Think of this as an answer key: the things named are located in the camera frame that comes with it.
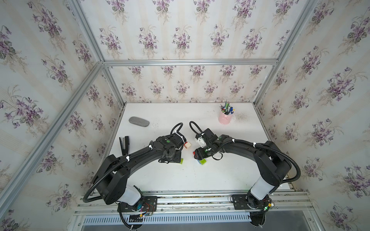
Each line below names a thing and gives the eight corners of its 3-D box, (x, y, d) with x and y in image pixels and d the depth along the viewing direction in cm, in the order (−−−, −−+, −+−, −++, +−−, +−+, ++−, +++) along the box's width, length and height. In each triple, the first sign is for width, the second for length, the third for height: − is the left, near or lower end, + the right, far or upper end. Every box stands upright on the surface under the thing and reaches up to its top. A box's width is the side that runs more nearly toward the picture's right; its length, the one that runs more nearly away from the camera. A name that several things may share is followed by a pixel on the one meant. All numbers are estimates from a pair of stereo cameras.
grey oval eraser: (129, 122, 109) (127, 120, 107) (132, 117, 112) (131, 115, 110) (146, 128, 106) (145, 125, 104) (149, 123, 109) (149, 120, 107)
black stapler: (121, 156, 92) (119, 154, 90) (120, 139, 100) (119, 137, 98) (130, 154, 93) (128, 151, 91) (128, 137, 101) (127, 135, 99)
